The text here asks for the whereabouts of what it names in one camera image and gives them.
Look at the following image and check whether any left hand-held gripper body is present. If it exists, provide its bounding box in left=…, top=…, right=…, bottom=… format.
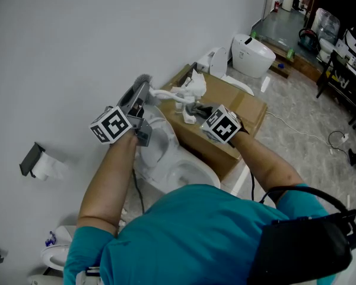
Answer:
left=89, top=105, right=152, bottom=147

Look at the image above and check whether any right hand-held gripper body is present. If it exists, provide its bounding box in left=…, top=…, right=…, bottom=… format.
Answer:
left=201, top=104, right=250, bottom=148

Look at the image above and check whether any white grey toilet brush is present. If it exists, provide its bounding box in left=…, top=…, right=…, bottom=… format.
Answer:
left=133, top=74, right=196, bottom=106

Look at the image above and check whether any grey cloth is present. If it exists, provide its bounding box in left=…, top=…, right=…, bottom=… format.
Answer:
left=185, top=102, right=214, bottom=120

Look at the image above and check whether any person's left forearm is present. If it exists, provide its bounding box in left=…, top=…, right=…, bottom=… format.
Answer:
left=76, top=129, right=139, bottom=239

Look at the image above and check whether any person's right forearm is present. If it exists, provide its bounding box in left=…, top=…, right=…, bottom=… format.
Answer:
left=230, top=131, right=305, bottom=203

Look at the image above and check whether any white toilet open lid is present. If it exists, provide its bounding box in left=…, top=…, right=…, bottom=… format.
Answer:
left=133, top=104, right=221, bottom=195

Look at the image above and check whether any white toilet raised round lid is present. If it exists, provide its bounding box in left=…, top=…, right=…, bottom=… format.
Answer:
left=196, top=46, right=255, bottom=97

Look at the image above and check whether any white smart toilet black panel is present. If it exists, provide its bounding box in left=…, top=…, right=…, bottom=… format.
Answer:
left=231, top=33, right=276, bottom=79

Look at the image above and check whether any black toilet paper holder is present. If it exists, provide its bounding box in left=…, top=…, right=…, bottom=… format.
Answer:
left=19, top=142, right=46, bottom=178

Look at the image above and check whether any white toilet blue label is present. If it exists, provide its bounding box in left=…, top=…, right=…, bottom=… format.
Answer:
left=40, top=226, right=78, bottom=272

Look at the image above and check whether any white toilet closed lid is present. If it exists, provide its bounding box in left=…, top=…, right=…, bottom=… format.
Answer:
left=26, top=273, right=66, bottom=285

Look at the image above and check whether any brown cardboard box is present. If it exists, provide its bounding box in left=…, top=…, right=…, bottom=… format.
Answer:
left=159, top=64, right=268, bottom=182

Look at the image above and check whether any white crumpled paper wad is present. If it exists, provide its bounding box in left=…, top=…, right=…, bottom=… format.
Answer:
left=182, top=111, right=197, bottom=125

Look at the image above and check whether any crumpled white tissue pile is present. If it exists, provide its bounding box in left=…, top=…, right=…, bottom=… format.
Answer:
left=169, top=69, right=208, bottom=100

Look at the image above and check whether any dark wooden step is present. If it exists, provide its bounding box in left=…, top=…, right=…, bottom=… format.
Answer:
left=269, top=58, right=293, bottom=79

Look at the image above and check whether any brown platform riser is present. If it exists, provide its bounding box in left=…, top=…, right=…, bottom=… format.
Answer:
left=292, top=52, right=323, bottom=83

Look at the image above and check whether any black table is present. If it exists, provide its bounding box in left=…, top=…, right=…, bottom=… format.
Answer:
left=316, top=49, right=356, bottom=121

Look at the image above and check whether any person's teal shirt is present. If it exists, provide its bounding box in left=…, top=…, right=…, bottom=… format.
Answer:
left=63, top=183, right=336, bottom=285

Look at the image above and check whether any black green machine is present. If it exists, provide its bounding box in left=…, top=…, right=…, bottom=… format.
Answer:
left=298, top=27, right=320, bottom=52

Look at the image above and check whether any white carton box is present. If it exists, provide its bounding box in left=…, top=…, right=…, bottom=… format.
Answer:
left=335, top=39, right=347, bottom=56

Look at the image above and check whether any black chest pack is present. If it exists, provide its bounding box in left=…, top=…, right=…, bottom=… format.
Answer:
left=247, top=209, right=356, bottom=285

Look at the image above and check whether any white bag black print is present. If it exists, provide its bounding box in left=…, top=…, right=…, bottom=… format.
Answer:
left=342, top=28, right=356, bottom=59

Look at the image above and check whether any white floor cable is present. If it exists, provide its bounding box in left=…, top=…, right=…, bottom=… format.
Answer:
left=266, top=110, right=330, bottom=145

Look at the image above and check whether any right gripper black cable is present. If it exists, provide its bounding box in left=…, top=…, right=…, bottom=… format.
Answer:
left=249, top=170, right=256, bottom=201

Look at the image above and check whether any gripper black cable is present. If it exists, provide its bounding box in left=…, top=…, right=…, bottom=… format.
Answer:
left=132, top=167, right=145, bottom=215
left=249, top=170, right=256, bottom=201

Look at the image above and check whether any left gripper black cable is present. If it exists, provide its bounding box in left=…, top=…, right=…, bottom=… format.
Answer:
left=132, top=167, right=145, bottom=215

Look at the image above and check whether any thick black cable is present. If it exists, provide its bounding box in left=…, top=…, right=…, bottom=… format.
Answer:
left=259, top=185, right=356, bottom=219

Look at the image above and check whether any black floor cable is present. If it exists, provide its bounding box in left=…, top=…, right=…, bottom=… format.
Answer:
left=328, top=130, right=350, bottom=156

